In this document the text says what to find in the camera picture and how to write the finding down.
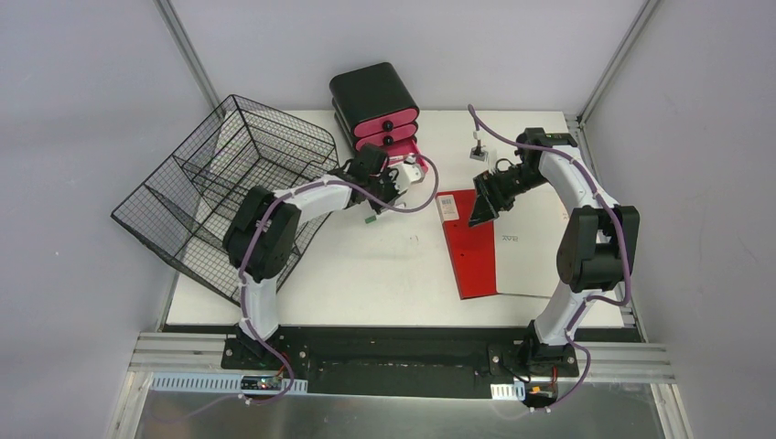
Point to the white binder cover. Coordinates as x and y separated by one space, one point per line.
527 238

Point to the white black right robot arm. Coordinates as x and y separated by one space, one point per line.
596 251

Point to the white cable duct left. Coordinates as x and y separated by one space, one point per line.
226 383

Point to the pink top drawer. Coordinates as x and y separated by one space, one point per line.
385 123

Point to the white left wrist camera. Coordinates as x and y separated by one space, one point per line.
410 172

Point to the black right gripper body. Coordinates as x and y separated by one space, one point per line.
516 182

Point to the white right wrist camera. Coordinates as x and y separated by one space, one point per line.
484 154

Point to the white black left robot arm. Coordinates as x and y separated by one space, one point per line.
261 239

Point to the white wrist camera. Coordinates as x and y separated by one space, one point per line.
410 172
484 154

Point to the white cable duct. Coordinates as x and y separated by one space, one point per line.
226 383
508 391

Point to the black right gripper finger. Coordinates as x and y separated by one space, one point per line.
483 211
486 185

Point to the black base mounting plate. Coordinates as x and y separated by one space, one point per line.
426 362

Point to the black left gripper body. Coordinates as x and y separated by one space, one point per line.
387 186

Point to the white cable duct right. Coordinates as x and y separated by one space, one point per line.
508 391

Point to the black drawer cabinet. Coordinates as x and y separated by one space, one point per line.
368 92

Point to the red binder folder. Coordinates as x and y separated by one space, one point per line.
471 249

